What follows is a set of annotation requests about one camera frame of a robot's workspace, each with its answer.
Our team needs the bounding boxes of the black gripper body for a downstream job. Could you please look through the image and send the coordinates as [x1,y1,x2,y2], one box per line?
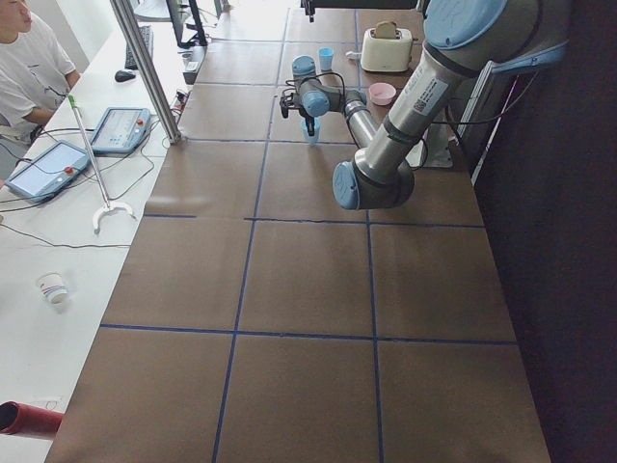
[301,116,320,136]

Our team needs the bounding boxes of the light blue plastic cup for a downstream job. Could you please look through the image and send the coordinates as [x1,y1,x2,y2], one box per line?
[300,119,321,145]

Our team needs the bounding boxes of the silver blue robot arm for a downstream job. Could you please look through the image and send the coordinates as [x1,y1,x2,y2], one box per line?
[280,0,572,210]

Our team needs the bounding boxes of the pink bowl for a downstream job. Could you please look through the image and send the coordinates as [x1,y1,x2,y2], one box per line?
[368,82,396,106]

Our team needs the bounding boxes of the white toaster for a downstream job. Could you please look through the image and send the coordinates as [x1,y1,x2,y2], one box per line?
[361,28,413,72]

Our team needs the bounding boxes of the toast slice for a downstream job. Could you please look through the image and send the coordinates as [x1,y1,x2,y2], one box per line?
[373,21,397,40]

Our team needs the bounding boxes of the black monitor stand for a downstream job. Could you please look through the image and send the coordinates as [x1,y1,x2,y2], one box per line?
[166,0,208,49]

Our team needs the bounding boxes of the black keyboard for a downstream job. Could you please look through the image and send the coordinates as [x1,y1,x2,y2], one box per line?
[123,24,154,70]

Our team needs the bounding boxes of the far blue teach pendant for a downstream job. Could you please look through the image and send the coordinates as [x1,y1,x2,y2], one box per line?
[91,107,151,157]

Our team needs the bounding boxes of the blue teach pendant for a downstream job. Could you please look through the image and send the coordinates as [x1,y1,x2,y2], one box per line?
[91,107,151,157]
[6,141,91,203]

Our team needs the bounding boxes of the black computer mouse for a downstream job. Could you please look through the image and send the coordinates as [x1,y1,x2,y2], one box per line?
[114,69,136,83]

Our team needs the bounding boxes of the metal grabber stick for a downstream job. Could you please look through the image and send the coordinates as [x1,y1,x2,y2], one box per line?
[67,95,136,234]

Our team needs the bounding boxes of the near blue teach pendant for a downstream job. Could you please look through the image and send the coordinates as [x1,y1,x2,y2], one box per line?
[6,141,91,203]

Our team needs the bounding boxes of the person in white shirt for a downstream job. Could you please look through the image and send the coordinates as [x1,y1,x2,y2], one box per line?
[1,1,81,146]

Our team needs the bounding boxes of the white paper cup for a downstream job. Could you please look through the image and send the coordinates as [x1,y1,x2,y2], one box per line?
[36,272,68,305]

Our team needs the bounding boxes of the red cylinder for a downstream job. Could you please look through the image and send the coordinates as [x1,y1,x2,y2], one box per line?
[1,401,64,440]

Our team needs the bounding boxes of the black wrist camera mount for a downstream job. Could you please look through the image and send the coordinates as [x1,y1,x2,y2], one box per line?
[279,92,298,119]

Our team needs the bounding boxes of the black camera cable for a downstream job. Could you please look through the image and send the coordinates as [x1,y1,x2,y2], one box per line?
[282,70,347,105]

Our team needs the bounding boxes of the aluminium frame post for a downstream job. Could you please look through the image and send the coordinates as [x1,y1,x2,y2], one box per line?
[110,0,181,145]

